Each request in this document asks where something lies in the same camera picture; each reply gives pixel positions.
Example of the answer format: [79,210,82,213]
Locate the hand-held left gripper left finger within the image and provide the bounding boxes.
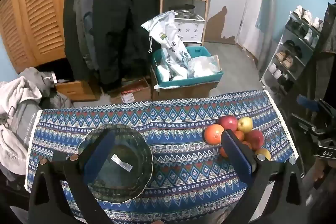
[28,131,117,224]

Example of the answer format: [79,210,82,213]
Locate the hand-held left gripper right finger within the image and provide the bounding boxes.
[220,129,306,224]

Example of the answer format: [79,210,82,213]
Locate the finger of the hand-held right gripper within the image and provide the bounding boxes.
[297,95,320,112]
[290,114,324,136]

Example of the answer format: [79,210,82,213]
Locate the red apple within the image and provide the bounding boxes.
[217,115,238,132]
[244,130,265,150]

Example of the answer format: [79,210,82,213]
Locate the yellow apple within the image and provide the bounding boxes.
[237,116,253,133]
[255,148,271,161]

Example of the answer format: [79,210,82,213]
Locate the large orange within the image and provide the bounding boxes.
[204,124,225,146]

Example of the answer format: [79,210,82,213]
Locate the green glass plate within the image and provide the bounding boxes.
[77,123,153,204]

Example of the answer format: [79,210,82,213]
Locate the blue patterned tablecloth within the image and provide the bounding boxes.
[24,90,300,224]

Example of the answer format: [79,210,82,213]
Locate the wooden box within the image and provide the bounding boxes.
[55,80,97,102]

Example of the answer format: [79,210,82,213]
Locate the grey shoe rack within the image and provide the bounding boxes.
[259,11,324,101]

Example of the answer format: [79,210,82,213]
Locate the red label cardboard box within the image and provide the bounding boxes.
[109,78,152,104]

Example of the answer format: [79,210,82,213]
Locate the large cardboard box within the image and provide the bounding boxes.
[150,67,219,101]

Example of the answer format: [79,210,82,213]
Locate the grey printed sweatshirt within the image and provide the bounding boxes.
[8,101,42,148]

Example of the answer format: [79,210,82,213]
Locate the teal crate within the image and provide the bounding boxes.
[152,46,224,88]

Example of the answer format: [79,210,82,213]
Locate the group of shoes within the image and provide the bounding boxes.
[268,5,324,93]

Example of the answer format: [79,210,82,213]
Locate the clear plastic bag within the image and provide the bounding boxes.
[188,55,221,79]

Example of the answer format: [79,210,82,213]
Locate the grey crumpled jacket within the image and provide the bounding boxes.
[18,67,74,109]

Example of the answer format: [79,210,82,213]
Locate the small white bag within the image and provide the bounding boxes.
[157,64,174,81]

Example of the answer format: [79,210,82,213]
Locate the white door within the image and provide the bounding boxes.
[235,0,276,69]

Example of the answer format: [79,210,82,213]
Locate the white printed rice bag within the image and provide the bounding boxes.
[141,10,192,75]

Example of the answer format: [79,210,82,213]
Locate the white plastic basket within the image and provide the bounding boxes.
[174,15,206,43]

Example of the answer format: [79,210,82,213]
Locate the black hanging coat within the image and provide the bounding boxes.
[63,0,160,92]

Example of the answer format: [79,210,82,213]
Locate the wooden louvered cabinet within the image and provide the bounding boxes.
[0,0,82,73]

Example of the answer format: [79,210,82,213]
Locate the grey hanging jacket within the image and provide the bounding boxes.
[73,0,100,69]

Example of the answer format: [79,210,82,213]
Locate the metal pot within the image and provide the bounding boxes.
[169,4,196,19]

